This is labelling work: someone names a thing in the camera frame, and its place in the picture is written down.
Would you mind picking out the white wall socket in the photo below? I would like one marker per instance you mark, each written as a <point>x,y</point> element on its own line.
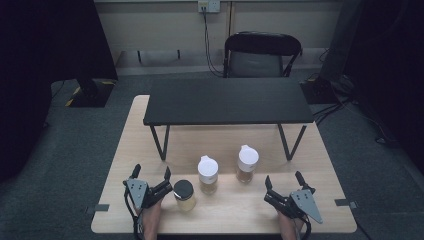
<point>209,5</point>

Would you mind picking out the person's left hand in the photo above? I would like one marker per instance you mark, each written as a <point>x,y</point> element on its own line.
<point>151,216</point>

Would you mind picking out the black floor equipment box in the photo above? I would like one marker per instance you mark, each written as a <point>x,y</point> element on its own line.
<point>318,91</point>

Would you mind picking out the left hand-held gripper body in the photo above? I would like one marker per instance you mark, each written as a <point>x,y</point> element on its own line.
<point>137,193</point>

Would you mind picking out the black-lidded glass jar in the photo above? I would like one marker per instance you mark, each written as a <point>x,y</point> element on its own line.
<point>184,195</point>

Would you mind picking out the black folding chair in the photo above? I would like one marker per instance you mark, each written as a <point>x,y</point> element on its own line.
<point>261,50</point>

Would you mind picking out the person's right hand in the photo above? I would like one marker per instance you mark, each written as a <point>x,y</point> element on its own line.
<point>289,226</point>

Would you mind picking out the grey tape strip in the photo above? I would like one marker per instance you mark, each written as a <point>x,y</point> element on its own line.
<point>343,202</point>
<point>98,208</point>

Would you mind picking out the black shelf riser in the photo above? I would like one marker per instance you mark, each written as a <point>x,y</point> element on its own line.
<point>230,100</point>

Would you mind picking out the white-lidded jar yellow spice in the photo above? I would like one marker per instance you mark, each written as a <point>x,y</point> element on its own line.
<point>208,171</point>

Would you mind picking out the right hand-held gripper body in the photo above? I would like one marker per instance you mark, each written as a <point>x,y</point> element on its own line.
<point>305,201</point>

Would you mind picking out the black stand base yellow tape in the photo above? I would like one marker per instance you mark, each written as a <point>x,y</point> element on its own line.
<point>91,93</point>

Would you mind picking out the white-lidded jar brown spice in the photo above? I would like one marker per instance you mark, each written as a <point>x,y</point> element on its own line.
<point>248,160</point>

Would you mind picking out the black curtain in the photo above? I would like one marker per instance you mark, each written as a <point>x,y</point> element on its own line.
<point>40,66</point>
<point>393,66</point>

